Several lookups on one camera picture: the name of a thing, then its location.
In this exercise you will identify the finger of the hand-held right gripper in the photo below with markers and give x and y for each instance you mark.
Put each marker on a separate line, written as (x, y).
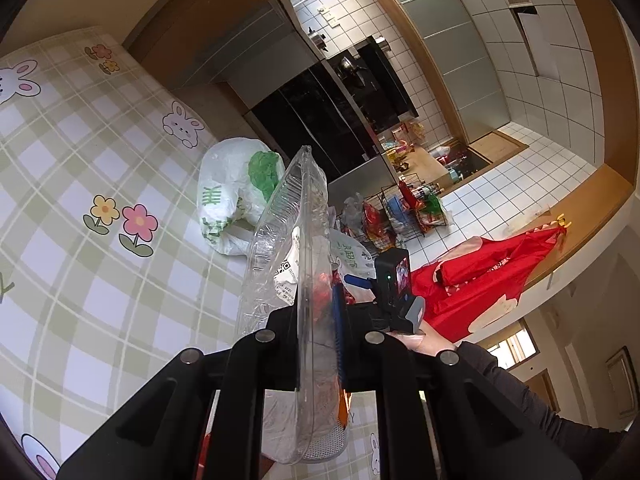
(359, 282)

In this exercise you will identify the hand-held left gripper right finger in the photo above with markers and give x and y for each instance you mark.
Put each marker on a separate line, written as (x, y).
(337, 315)

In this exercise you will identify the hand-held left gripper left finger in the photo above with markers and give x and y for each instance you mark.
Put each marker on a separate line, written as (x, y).
(280, 360)

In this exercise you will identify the clear plastic container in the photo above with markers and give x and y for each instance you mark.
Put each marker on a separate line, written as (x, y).
(280, 240)

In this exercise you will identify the silver scouring sponge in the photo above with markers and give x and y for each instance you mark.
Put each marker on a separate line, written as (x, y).
(327, 445)

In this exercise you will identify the white green plastic bag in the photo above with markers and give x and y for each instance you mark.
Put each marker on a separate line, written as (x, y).
(225, 195)

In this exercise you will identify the person's right forearm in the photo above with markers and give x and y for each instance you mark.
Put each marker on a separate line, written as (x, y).
(525, 385)

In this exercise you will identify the person's right hand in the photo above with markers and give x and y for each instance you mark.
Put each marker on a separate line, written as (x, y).
(427, 342)

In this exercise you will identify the white shopping bag green print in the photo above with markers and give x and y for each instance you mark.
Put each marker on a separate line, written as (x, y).
(350, 255)

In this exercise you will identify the red apron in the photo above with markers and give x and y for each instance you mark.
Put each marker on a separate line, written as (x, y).
(475, 280)

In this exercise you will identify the row of colourful snack packets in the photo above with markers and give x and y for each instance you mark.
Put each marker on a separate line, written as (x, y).
(400, 142)

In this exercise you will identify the black built-in oven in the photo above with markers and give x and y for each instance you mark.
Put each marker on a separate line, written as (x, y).
(310, 115)

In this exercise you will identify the wooden shelf box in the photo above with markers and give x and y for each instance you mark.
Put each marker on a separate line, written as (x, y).
(500, 145)

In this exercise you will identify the black range hood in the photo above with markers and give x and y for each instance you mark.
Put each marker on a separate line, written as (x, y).
(380, 80)

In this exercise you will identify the checkered bunny tablecloth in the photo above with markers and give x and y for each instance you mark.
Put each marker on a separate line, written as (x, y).
(75, 310)

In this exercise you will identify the black wok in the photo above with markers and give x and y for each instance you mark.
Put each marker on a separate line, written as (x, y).
(347, 67)

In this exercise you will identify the small steel pot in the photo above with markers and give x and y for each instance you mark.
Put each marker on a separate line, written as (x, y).
(316, 37)

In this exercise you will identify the grey base cabinets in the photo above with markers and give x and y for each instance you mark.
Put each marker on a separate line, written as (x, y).
(240, 50)

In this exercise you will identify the yellow wall hook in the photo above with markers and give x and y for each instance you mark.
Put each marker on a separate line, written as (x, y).
(562, 220)

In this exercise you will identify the grey wall cabinets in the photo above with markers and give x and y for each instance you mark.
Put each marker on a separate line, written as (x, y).
(450, 50)

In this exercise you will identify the white wall switch panel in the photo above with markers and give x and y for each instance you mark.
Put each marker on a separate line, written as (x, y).
(330, 15)

